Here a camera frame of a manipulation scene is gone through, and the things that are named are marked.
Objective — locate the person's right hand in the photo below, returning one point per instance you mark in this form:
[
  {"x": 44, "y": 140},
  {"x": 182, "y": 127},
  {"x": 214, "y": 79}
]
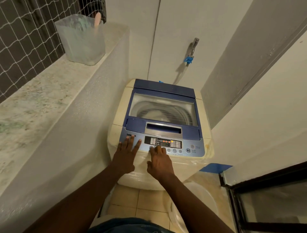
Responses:
[{"x": 161, "y": 165}]

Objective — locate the person's left middle finger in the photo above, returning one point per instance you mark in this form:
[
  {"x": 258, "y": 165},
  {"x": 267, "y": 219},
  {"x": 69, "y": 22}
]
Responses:
[{"x": 132, "y": 142}]

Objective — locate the blue washing machine lid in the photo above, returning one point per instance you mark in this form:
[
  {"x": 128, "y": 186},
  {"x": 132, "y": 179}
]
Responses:
[{"x": 136, "y": 126}]

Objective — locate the blue tape strip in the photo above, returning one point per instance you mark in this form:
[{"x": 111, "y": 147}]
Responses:
[{"x": 214, "y": 168}]

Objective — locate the pink plastic stick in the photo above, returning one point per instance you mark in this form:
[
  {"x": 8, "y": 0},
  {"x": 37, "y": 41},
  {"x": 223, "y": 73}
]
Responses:
[{"x": 97, "y": 20}]

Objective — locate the white safety net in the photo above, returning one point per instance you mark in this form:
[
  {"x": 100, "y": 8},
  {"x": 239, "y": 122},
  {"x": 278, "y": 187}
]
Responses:
[{"x": 26, "y": 38}]

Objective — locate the person's dark blue shorts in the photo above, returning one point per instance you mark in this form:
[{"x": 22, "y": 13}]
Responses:
[{"x": 127, "y": 226}]

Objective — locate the cream top-load washing machine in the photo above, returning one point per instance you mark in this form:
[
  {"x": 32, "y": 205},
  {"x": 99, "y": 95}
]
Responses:
[{"x": 191, "y": 165}]

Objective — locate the black framed glass door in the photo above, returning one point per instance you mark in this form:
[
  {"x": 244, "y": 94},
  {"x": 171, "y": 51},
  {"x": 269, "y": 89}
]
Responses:
[{"x": 271, "y": 204}]

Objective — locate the person's right thumb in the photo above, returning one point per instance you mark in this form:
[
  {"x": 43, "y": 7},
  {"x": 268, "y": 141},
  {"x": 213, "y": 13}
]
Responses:
[{"x": 150, "y": 166}]

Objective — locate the person's right forearm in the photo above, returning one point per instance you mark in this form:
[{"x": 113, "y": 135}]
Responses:
[{"x": 191, "y": 206}]

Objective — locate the person's right middle finger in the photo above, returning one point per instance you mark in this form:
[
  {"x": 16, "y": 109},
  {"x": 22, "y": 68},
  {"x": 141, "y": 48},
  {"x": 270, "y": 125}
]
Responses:
[{"x": 159, "y": 150}]

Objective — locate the person's left hand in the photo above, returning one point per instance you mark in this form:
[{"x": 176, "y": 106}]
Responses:
[{"x": 123, "y": 160}]

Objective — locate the speckled stone ledge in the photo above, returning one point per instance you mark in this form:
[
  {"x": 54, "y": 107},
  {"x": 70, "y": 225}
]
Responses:
[{"x": 40, "y": 96}]

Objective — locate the person's left forearm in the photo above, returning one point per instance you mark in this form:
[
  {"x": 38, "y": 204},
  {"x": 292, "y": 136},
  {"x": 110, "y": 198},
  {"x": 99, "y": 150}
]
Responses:
[{"x": 79, "y": 204}]

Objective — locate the translucent plastic container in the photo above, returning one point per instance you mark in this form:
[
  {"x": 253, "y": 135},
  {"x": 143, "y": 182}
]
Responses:
[{"x": 81, "y": 43}]

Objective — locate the person's left little finger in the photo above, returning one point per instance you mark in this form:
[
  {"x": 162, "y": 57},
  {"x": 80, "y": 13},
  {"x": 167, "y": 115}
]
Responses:
[{"x": 120, "y": 147}]

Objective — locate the white plastic basin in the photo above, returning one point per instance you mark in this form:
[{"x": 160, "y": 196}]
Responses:
[{"x": 191, "y": 204}]

